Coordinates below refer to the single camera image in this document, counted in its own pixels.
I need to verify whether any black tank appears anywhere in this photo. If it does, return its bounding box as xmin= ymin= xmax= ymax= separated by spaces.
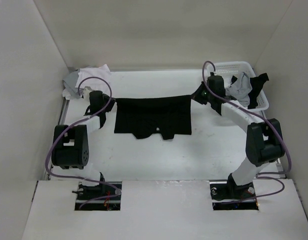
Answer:
xmin=229 ymin=72 xmax=270 ymax=110
xmin=114 ymin=95 xmax=192 ymax=140

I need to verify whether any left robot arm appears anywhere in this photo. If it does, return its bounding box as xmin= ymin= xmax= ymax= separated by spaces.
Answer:
xmin=45 ymin=90 xmax=116 ymax=200

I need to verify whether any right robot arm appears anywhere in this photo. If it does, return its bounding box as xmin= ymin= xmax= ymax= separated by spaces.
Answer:
xmin=191 ymin=75 xmax=287 ymax=201

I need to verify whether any folded white tank top underneath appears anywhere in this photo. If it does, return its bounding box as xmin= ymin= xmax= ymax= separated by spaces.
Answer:
xmin=62 ymin=88 xmax=72 ymax=101

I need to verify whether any folded grey tank top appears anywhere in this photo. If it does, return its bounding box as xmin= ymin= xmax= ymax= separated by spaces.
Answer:
xmin=62 ymin=70 xmax=80 ymax=99

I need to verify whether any grey tank top in basket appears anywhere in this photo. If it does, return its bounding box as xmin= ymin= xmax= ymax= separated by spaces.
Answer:
xmin=225 ymin=72 xmax=253 ymax=107

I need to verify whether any black tank top over rim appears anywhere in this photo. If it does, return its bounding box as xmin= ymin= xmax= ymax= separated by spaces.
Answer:
xmin=229 ymin=72 xmax=270 ymax=110

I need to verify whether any white plastic laundry basket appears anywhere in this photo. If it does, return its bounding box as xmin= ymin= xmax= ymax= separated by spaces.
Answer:
xmin=205 ymin=61 xmax=269 ymax=112

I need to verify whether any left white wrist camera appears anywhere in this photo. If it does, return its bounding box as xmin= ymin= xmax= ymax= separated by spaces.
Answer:
xmin=81 ymin=86 xmax=94 ymax=101

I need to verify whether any left metal table rail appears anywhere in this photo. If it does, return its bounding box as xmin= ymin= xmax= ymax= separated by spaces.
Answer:
xmin=43 ymin=98 xmax=70 ymax=181

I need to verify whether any metal table rail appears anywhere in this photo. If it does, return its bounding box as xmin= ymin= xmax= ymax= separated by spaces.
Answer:
xmin=260 ymin=110 xmax=286 ymax=179
xmin=43 ymin=98 xmax=70 ymax=181

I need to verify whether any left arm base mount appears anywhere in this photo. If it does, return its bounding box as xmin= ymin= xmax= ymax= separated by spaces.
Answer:
xmin=72 ymin=182 xmax=122 ymax=212

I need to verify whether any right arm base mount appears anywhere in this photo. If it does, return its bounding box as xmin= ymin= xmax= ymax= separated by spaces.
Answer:
xmin=209 ymin=181 xmax=259 ymax=211

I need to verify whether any right metal table rail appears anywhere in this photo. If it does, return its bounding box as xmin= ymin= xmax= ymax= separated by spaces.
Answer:
xmin=260 ymin=110 xmax=286 ymax=179

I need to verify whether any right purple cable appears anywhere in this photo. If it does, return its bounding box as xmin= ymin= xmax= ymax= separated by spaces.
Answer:
xmin=202 ymin=60 xmax=293 ymax=201

